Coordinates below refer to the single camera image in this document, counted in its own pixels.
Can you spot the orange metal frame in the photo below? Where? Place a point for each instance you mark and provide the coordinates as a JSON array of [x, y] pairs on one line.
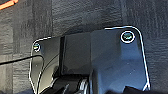
[[8, 4]]

